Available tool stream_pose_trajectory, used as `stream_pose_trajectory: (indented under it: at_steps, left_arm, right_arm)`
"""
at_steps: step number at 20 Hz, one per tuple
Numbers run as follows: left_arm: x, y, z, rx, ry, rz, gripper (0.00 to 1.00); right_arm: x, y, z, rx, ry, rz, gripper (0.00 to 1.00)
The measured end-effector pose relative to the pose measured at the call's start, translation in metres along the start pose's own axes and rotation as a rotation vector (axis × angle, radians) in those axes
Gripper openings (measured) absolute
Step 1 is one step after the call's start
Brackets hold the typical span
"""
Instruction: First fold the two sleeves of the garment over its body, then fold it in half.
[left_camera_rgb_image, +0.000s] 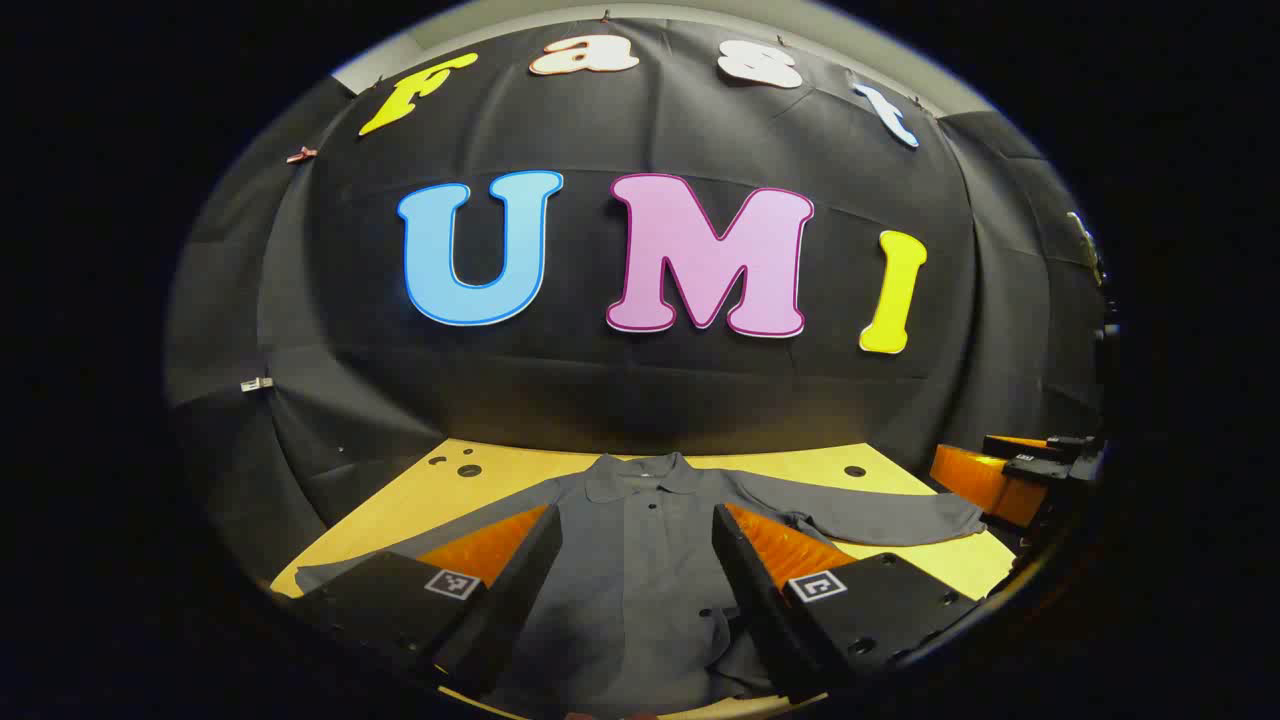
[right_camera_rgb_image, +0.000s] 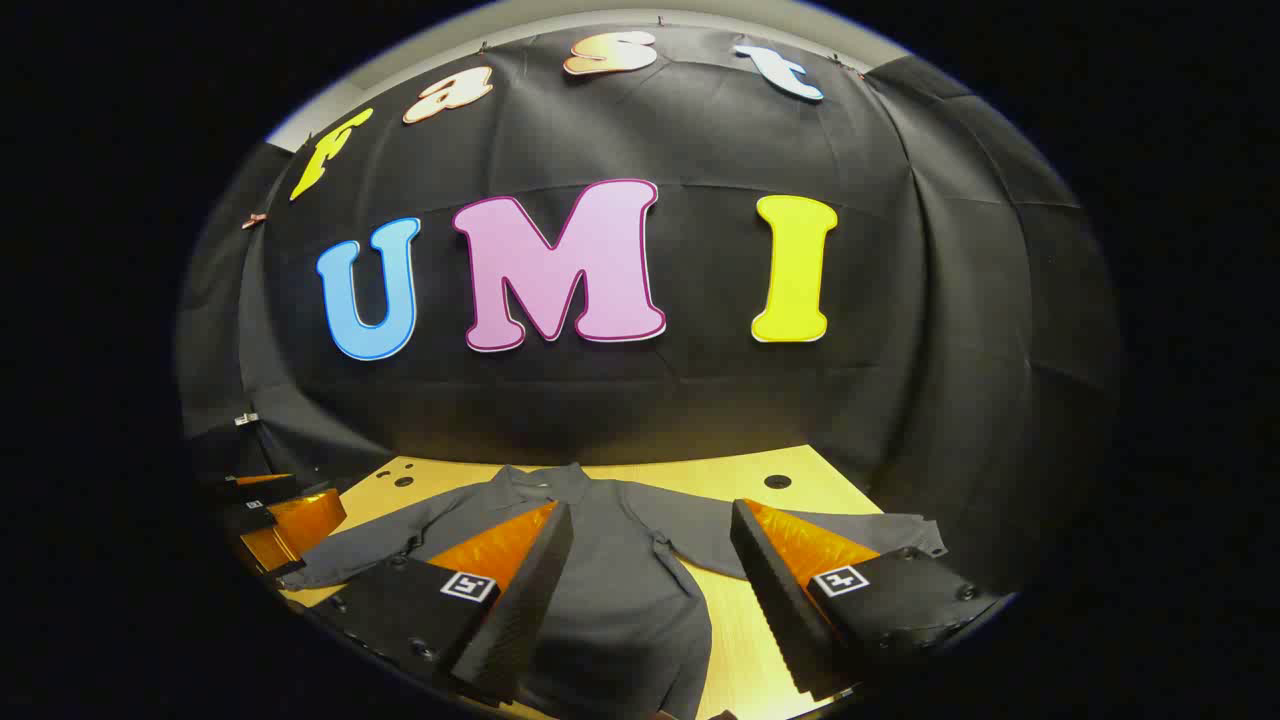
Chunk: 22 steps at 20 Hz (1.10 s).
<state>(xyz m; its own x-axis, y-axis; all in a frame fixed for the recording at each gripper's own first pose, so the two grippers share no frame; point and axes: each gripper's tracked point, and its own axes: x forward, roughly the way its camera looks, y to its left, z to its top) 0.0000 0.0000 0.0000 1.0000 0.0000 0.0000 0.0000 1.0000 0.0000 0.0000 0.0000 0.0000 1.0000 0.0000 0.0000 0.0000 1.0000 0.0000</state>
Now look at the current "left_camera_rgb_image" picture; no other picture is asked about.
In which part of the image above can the grey collared shirt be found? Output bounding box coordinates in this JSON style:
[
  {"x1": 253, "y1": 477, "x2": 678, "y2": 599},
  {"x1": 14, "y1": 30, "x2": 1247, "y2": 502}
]
[{"x1": 295, "y1": 452, "x2": 986, "y2": 716}]

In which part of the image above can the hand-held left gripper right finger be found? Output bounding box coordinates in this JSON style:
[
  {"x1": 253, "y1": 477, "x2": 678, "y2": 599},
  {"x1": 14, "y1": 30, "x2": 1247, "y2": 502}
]
[{"x1": 712, "y1": 503, "x2": 979, "y2": 701}]

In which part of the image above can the black backdrop cloth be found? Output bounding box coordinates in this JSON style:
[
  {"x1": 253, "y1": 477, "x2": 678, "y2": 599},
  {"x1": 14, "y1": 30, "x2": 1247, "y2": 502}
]
[{"x1": 165, "y1": 15, "x2": 1111, "y2": 586}]

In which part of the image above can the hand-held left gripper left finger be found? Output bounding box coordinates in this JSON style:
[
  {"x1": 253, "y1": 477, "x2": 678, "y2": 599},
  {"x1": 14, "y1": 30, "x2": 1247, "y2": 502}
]
[{"x1": 290, "y1": 503, "x2": 563, "y2": 696}]

